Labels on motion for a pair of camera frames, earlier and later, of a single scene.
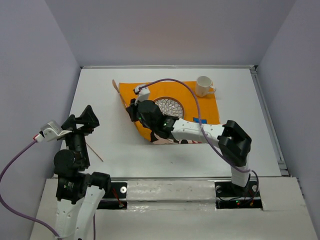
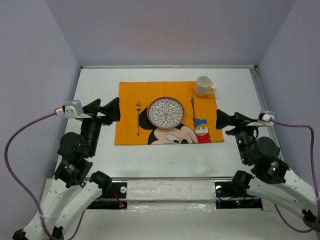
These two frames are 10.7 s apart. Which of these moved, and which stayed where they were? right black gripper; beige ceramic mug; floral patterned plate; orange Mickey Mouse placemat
Moved: right black gripper; orange Mickey Mouse placemat
Stayed: floral patterned plate; beige ceramic mug
